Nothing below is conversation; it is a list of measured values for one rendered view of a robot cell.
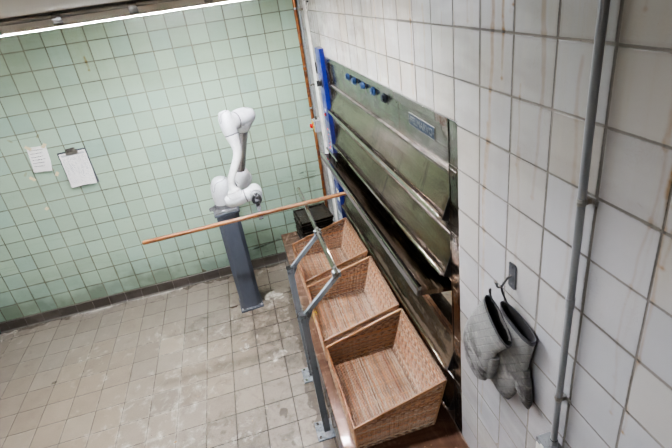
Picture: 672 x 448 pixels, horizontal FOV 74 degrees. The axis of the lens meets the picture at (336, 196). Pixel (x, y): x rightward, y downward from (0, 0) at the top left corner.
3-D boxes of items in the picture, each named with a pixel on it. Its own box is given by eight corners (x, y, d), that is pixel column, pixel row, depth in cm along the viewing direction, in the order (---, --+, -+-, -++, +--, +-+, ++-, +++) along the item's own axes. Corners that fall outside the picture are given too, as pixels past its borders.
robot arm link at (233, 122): (231, 135, 325) (244, 129, 334) (221, 111, 319) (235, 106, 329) (220, 138, 333) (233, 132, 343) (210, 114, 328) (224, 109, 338)
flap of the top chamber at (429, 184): (333, 112, 328) (338, 85, 321) (447, 220, 170) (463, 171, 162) (327, 111, 327) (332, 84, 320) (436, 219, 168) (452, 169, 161)
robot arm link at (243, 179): (223, 189, 380) (241, 179, 396) (237, 198, 374) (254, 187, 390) (225, 108, 334) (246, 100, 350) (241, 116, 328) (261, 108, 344)
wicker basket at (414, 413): (405, 342, 268) (402, 305, 256) (451, 420, 218) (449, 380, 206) (327, 366, 259) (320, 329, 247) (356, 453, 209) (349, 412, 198)
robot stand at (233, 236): (238, 300, 421) (212, 206, 378) (260, 293, 426) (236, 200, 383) (241, 313, 403) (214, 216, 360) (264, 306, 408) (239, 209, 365)
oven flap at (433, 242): (338, 146, 340) (343, 120, 332) (448, 276, 181) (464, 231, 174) (332, 145, 338) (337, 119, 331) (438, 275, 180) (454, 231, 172)
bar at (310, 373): (322, 305, 398) (300, 186, 348) (366, 426, 285) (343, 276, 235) (288, 315, 393) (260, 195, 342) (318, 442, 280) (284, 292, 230)
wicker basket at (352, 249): (350, 244, 374) (346, 215, 362) (372, 282, 324) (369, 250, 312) (293, 259, 365) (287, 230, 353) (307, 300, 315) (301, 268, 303)
